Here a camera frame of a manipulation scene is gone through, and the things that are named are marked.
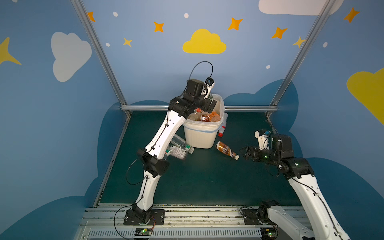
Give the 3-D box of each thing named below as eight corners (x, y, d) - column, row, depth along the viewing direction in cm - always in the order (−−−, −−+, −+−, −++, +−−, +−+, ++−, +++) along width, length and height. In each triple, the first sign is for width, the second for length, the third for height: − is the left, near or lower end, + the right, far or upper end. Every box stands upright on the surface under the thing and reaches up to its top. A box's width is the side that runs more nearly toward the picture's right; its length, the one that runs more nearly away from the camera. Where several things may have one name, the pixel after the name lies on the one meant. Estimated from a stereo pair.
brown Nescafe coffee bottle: (213, 148, 103) (214, 144, 99) (218, 144, 105) (219, 140, 101) (234, 163, 96) (236, 159, 91) (238, 158, 98) (240, 154, 94)
